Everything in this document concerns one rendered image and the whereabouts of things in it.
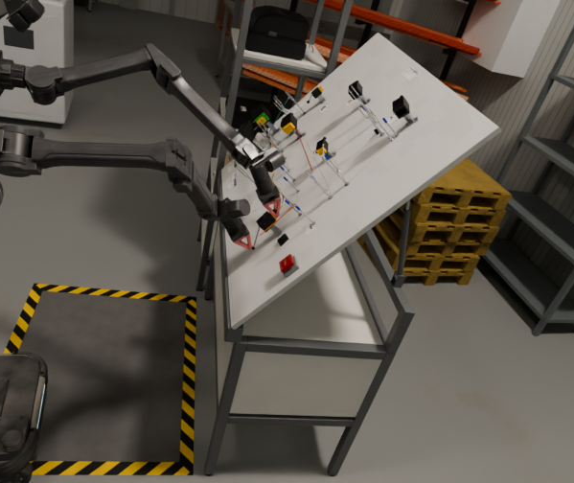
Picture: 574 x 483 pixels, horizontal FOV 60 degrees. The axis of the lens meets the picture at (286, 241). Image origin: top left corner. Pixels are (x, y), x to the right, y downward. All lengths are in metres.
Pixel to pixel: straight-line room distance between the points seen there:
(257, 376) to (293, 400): 0.21
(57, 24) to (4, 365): 3.05
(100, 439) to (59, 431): 0.17
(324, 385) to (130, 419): 0.97
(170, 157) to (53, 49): 3.62
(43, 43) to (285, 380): 3.65
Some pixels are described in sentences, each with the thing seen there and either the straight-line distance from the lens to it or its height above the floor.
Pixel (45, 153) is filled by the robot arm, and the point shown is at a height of 1.46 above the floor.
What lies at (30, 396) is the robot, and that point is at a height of 0.24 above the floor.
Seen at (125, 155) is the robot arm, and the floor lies 1.48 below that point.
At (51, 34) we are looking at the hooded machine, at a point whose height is 0.83.
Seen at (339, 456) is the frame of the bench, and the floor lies 0.15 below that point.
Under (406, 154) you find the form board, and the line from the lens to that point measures 1.66.
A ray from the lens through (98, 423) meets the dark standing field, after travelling 2.51.
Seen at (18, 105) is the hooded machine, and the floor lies 0.19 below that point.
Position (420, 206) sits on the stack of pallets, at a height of 0.66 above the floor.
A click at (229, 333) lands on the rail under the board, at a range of 1.72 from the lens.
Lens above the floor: 2.03
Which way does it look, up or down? 32 degrees down
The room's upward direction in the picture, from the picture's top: 15 degrees clockwise
